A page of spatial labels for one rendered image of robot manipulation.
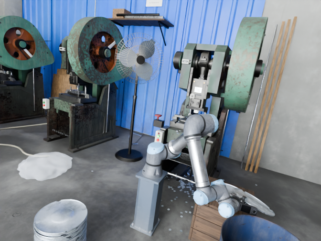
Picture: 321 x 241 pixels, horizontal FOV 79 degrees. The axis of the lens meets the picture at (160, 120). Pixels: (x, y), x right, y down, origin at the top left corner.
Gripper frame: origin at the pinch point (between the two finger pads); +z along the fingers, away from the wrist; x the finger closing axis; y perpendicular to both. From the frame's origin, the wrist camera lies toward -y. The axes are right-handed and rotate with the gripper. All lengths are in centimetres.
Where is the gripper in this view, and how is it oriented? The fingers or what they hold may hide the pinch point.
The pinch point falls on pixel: (245, 201)
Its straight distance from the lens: 150.7
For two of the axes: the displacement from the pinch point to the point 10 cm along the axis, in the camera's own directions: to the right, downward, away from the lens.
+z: 6.0, 1.5, 7.9
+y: -7.5, -2.5, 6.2
